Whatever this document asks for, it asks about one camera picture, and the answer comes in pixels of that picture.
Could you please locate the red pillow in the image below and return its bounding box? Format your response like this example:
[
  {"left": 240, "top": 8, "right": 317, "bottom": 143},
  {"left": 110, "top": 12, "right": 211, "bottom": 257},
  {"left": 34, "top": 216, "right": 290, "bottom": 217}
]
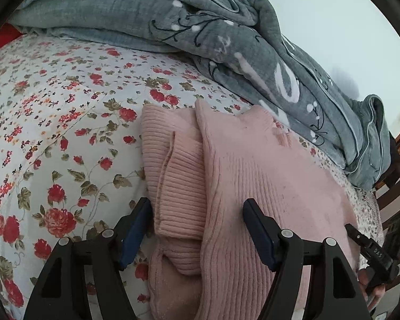
[{"left": 0, "top": 23, "right": 22, "bottom": 57}]

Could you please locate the person's right hand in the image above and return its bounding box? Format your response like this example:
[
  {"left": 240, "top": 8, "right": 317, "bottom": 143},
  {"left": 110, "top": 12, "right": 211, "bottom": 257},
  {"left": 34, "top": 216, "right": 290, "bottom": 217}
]
[{"left": 358, "top": 268, "right": 387, "bottom": 311}]

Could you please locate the pink knit sweater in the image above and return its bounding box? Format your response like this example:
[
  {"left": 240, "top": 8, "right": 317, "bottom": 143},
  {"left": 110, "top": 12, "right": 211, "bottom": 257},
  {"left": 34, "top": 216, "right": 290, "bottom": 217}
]
[{"left": 140, "top": 98, "right": 369, "bottom": 320}]

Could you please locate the grey floral blanket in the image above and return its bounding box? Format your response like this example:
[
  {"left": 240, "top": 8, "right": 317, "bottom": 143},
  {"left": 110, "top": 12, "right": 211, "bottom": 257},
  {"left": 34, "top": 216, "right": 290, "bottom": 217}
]
[{"left": 11, "top": 0, "right": 392, "bottom": 190}]

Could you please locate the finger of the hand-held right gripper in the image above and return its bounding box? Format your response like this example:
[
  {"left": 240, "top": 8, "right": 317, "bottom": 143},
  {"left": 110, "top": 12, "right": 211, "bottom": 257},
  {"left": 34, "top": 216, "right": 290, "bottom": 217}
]
[{"left": 345, "top": 223, "right": 374, "bottom": 257}]

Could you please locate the floral bed sheet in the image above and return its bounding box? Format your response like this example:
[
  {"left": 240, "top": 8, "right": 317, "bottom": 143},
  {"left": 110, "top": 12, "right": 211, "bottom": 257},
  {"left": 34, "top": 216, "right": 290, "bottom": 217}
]
[{"left": 0, "top": 33, "right": 385, "bottom": 320}]

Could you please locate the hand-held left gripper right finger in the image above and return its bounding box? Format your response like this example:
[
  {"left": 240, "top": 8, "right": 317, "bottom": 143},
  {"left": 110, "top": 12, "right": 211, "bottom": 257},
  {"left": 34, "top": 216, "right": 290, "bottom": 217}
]
[{"left": 243, "top": 198, "right": 370, "bottom": 320}]

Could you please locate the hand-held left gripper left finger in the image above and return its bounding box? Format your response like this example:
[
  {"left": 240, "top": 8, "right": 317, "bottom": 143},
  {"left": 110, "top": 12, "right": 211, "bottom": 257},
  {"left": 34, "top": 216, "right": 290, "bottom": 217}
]
[{"left": 23, "top": 197, "right": 153, "bottom": 320}]

